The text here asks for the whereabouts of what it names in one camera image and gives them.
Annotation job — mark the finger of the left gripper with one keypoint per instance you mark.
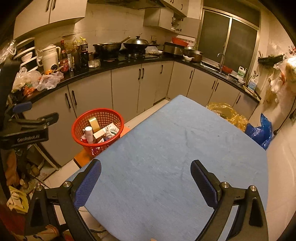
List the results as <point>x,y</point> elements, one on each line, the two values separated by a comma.
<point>22,107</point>

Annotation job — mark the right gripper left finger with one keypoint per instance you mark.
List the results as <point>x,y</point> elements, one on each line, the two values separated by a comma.
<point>74,194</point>

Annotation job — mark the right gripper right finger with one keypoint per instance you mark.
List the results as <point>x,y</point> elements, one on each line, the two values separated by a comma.
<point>212,190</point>

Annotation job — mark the white small carton box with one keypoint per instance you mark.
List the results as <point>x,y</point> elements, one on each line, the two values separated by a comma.
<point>99,133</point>

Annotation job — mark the kitchen sink faucet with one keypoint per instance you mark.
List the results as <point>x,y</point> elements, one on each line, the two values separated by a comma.
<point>221,64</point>

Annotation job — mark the white electric kettle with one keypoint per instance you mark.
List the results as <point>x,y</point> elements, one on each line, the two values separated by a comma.
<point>48,58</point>

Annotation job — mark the dark soy sauce bottle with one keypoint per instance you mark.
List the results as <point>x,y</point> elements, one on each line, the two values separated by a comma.
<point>64,64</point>

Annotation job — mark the red plastic mesh basket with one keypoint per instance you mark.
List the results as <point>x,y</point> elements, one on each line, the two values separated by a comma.
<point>106,118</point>

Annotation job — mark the blue table cloth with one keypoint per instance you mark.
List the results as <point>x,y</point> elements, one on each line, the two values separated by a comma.
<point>146,189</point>

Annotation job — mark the blue plastic bag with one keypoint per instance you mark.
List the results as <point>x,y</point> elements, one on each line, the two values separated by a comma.
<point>262,134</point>

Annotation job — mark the yellow plastic bag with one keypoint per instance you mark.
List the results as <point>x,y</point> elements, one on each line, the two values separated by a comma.
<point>228,113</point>

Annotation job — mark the black frying pan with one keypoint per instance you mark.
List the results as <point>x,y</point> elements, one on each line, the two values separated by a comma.
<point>109,50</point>

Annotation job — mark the black wok with lid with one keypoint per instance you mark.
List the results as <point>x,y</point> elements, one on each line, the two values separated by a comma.
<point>138,45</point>

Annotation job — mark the silver cooking pot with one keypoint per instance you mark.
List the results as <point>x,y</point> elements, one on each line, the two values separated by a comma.
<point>196,55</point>

